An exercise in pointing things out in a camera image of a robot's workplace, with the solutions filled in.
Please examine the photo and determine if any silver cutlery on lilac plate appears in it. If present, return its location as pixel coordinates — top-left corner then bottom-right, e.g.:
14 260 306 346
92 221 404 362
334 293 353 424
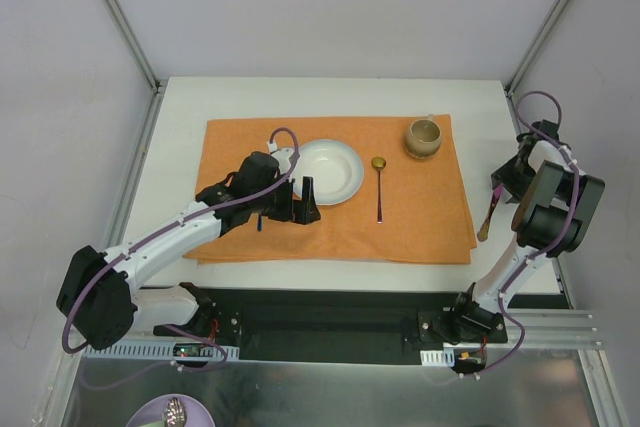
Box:
162 397 187 427

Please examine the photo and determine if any left white cable duct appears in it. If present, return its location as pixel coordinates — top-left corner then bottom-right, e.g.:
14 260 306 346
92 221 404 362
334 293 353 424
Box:
84 340 224 362

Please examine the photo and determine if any aluminium frame post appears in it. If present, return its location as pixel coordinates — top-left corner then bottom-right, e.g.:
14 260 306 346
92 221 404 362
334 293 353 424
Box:
503 0 605 98
102 0 162 94

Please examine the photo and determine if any left aluminium frame post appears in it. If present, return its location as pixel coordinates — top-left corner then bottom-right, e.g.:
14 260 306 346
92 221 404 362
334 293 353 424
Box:
102 0 162 94

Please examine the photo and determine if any beige ceramic mug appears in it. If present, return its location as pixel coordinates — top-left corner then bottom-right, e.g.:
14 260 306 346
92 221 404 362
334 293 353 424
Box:
404 115 442 160

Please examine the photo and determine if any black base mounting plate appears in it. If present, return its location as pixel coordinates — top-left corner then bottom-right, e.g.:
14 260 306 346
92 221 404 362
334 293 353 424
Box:
152 285 509 366

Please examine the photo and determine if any white cable duct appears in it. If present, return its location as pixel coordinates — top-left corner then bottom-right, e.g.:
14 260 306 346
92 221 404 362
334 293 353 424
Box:
420 348 455 368
84 340 224 362

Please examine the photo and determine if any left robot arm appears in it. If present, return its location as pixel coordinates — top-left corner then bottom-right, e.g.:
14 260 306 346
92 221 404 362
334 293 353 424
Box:
56 148 321 353

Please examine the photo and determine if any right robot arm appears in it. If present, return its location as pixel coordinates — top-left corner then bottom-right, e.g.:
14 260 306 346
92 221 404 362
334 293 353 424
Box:
444 120 605 344

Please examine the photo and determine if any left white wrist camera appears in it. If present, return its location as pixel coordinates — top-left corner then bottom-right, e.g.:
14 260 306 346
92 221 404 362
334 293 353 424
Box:
267 142 295 174

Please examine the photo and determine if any lilac plate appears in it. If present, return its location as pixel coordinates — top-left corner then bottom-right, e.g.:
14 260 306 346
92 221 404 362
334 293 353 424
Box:
126 394 215 427

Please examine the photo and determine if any white ceramic plate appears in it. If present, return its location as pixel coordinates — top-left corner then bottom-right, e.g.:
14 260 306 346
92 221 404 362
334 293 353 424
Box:
292 139 364 206

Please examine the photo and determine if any right white cable duct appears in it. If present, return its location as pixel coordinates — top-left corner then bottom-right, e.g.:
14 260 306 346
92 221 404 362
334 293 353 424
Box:
420 348 455 368

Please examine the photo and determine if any gold purple spoon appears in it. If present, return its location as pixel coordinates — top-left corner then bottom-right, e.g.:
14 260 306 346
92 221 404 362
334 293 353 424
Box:
371 156 386 224

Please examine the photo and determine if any iridescent purple knife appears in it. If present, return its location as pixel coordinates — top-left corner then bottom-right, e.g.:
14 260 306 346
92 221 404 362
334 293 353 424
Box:
476 184 504 242

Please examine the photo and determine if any right aluminium frame post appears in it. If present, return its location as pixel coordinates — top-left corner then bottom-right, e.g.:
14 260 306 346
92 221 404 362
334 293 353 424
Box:
503 0 605 98

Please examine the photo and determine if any orange cloth placemat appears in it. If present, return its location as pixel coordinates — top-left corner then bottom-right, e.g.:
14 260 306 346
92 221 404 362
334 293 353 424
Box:
187 114 476 264

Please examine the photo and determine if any aluminium front rail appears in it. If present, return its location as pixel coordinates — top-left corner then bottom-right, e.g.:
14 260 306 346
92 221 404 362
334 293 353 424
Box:
62 296 604 348

